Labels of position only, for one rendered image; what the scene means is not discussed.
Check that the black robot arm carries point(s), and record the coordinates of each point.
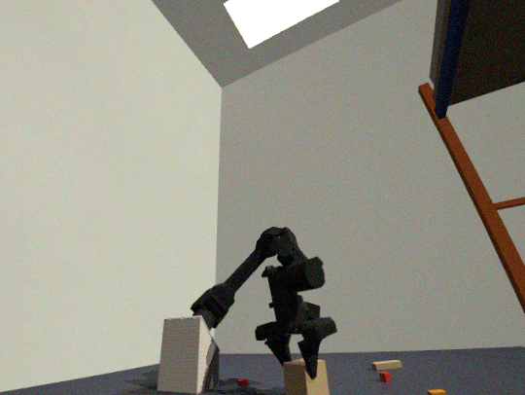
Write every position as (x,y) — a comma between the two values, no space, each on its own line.
(297,274)

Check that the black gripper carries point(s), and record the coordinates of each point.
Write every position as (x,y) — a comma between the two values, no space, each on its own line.
(289,316)

